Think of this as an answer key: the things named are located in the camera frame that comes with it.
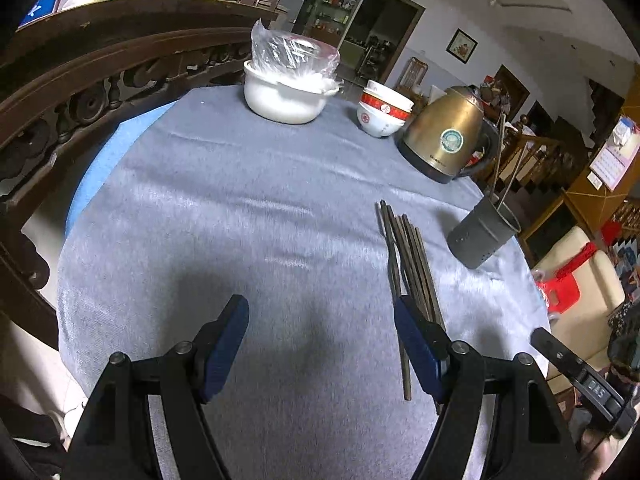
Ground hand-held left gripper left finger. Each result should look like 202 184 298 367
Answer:
62 294 249 480

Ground clear plastic bag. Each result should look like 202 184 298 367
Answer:
250 18 341 92

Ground wall calendar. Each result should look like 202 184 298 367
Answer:
588 115 640 192

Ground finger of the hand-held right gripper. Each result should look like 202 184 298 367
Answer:
530 327 587 378

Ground glass display cabinet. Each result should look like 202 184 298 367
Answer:
295 0 368 48

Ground carved dark wooden bench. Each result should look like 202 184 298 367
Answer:
0 0 281 351

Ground plain white bowl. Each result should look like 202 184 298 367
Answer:
356 105 406 139

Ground person's right hand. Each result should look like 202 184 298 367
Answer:
575 422 621 480

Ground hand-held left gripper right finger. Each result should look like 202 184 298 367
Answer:
393 295 583 480

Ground wooden stair railing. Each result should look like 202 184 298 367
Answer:
480 115 576 196

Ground bundle of dark chopsticks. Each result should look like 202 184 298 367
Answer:
376 200 448 416

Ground blue tablecloth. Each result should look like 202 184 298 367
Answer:
65 102 176 241

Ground grey tablecloth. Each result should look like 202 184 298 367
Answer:
56 85 551 480

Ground wooden chair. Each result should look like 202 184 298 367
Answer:
397 56 430 96

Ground white ceramic pot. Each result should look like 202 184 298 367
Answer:
243 60 343 126

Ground grey utensil holder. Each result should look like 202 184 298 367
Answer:
446 196 523 269

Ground white bowl red band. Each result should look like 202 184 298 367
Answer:
363 79 416 111
359 92 412 122

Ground red plastic stool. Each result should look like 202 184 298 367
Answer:
532 242 598 313

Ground framed wall picture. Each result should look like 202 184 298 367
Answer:
446 28 478 64

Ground gold electric kettle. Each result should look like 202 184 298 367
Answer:
397 86 501 184

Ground beige sofa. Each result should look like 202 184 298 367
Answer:
530 225 631 381

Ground red and blue box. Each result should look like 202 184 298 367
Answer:
17 0 71 31

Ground metal chopstick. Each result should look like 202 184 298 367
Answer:
491 112 507 206
500 140 528 211

